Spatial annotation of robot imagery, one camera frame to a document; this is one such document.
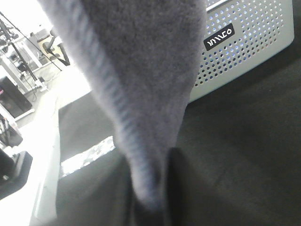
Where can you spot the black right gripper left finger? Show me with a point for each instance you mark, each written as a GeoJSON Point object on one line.
{"type": "Point", "coordinates": [99, 194]}

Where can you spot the grey perforated laundry basket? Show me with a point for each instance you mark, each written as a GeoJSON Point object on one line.
{"type": "Point", "coordinates": [239, 36]}

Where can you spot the clear tape strip left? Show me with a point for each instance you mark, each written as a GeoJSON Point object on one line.
{"type": "Point", "coordinates": [86, 157]}

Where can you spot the black table cloth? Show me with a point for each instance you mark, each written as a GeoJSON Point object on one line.
{"type": "Point", "coordinates": [244, 140]}

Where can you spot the grey-purple towel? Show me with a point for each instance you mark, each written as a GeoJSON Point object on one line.
{"type": "Point", "coordinates": [140, 58]}

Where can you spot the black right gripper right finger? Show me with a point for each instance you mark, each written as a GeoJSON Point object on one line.
{"type": "Point", "coordinates": [188, 195]}

